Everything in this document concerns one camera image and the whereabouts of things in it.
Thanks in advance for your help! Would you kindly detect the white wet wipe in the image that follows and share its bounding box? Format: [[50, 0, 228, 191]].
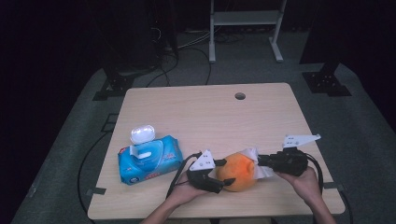
[[240, 147, 276, 181]]

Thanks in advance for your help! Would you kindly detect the hand-held gripper cable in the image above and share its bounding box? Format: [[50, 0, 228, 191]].
[[165, 151, 203, 199], [305, 152, 325, 187]]

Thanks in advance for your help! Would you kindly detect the black floor cable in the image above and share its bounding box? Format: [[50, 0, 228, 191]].
[[146, 46, 213, 88], [77, 130, 108, 220], [338, 189, 355, 224]]

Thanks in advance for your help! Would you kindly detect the black tape piece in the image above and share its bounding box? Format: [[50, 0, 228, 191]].
[[323, 181, 346, 191], [86, 187, 107, 196]]

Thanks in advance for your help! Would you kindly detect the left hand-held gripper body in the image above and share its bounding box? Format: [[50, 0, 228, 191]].
[[185, 149, 226, 195]]

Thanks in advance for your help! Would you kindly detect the right hand-held gripper cable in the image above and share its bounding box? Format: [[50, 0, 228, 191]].
[[305, 152, 325, 187]]

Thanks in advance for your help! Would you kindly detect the person's left hand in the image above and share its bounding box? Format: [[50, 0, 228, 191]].
[[167, 170, 208, 207]]

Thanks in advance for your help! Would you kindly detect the blue wet wipes pack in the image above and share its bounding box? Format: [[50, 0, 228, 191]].
[[117, 124, 185, 187]]

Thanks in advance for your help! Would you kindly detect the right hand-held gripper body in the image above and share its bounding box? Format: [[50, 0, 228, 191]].
[[266, 133, 322, 177]]

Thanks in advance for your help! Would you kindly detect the white metal stand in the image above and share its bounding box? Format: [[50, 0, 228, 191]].
[[208, 0, 288, 64]]

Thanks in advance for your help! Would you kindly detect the left hand-held gripper cable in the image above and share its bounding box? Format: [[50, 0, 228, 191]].
[[165, 151, 203, 199]]

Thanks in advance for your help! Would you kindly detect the person's right hand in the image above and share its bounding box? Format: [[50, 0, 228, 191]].
[[275, 165, 322, 207]]

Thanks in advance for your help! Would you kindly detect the black stand base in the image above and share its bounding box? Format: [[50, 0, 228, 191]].
[[302, 63, 353, 97], [92, 73, 135, 102]]

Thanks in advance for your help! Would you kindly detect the white floor cable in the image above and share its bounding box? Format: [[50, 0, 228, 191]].
[[169, 29, 216, 50]]

